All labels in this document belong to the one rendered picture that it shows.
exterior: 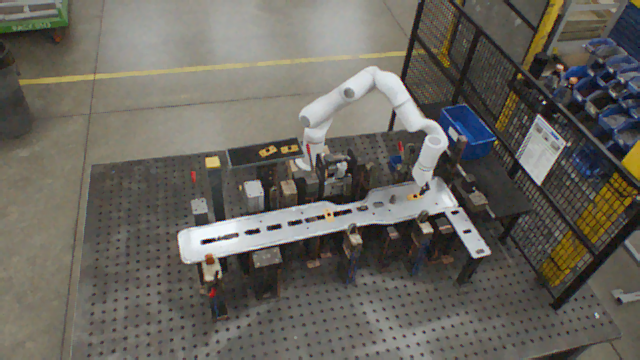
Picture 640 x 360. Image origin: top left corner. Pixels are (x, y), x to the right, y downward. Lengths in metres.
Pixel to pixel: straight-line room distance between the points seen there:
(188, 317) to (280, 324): 0.43
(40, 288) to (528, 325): 2.88
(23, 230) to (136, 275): 1.50
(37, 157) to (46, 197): 0.46
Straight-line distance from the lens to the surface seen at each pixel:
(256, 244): 2.18
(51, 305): 3.44
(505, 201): 2.57
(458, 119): 2.92
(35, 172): 4.24
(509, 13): 4.37
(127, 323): 2.42
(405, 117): 2.15
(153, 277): 2.51
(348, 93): 2.19
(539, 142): 2.49
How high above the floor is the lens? 2.80
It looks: 47 degrees down
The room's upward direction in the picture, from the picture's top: 6 degrees clockwise
